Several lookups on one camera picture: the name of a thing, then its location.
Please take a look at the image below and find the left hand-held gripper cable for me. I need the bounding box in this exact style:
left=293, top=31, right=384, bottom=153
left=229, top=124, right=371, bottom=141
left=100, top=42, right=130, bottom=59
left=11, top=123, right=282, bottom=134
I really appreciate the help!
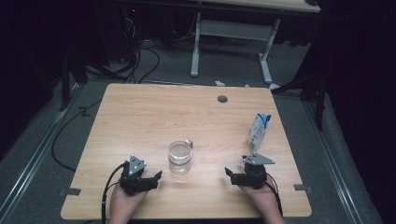
left=101, top=161, right=129, bottom=224

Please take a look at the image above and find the metal floor rail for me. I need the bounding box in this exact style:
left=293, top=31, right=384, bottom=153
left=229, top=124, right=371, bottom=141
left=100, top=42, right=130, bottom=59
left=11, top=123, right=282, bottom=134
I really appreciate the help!
left=0, top=83, right=83, bottom=220
left=303, top=99, right=363, bottom=224

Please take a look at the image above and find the person's right hand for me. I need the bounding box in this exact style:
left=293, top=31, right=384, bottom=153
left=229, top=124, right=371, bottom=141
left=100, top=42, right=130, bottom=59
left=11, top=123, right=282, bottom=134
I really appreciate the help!
left=239, top=183, right=286, bottom=224

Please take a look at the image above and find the white-framed background desk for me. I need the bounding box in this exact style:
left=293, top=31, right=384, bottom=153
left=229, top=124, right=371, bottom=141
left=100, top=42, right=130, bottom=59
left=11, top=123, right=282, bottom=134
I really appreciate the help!
left=190, top=0, right=321, bottom=91

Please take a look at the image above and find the right hand-held gripper cable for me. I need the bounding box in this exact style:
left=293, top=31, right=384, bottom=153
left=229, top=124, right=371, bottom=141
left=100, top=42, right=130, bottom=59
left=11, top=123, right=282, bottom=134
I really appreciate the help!
left=264, top=172, right=284, bottom=218

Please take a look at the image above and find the person's left hand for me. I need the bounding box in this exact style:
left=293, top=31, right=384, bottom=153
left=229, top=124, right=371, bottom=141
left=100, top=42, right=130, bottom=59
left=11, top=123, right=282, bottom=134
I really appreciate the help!
left=107, top=188, right=148, bottom=224

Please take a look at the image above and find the white and blue bag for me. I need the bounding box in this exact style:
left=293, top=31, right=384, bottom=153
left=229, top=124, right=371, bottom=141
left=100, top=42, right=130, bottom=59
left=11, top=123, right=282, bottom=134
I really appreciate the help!
left=247, top=112, right=273, bottom=153

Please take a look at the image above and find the long black floor cable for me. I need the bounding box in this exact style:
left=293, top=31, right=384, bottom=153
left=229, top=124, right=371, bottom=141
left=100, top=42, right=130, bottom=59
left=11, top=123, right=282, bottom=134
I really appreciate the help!
left=50, top=98, right=104, bottom=173

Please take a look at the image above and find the black metal stand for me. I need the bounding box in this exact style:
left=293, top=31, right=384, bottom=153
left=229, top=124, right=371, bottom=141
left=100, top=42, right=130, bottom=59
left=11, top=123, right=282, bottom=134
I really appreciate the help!
left=58, top=55, right=91, bottom=112
left=273, top=71, right=329, bottom=133

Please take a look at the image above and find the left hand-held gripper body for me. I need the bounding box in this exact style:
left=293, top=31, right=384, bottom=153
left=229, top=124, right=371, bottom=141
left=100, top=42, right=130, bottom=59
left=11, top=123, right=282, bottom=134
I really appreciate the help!
left=120, top=154, right=151, bottom=196

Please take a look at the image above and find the clear glass jar with lid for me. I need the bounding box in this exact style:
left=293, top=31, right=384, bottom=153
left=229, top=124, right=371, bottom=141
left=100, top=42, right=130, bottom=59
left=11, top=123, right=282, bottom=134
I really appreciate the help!
left=167, top=138, right=194, bottom=175

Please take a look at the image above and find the black floor tape piece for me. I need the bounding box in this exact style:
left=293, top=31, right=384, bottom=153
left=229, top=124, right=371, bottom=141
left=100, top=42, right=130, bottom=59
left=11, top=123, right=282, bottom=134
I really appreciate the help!
left=78, top=105, right=92, bottom=118

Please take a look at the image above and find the hand-held gripper cable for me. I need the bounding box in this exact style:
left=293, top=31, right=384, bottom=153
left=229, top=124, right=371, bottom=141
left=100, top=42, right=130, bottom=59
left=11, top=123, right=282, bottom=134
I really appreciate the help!
left=101, top=161, right=129, bottom=224
left=264, top=172, right=284, bottom=218

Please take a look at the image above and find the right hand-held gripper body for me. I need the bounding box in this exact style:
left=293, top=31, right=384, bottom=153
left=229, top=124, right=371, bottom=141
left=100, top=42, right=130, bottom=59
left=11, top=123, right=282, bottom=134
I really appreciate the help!
left=239, top=152, right=276, bottom=190

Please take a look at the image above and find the dark computer tower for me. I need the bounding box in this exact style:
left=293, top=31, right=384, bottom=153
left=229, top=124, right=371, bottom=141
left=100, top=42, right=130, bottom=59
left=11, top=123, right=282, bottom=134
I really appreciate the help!
left=92, top=6, right=139, bottom=64

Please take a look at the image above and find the bundle of black cables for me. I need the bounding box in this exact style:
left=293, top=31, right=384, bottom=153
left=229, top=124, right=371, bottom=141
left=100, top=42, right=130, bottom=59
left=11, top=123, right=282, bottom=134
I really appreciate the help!
left=122, top=15, right=162, bottom=85

